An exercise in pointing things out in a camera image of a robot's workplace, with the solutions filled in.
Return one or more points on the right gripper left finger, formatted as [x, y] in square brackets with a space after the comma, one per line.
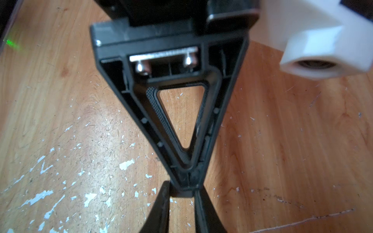
[158, 219]

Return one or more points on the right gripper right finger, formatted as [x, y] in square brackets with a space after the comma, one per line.
[206, 217]

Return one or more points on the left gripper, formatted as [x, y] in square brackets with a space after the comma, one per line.
[145, 20]

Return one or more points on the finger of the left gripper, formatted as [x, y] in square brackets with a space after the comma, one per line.
[221, 66]
[140, 97]

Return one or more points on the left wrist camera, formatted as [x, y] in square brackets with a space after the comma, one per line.
[319, 39]

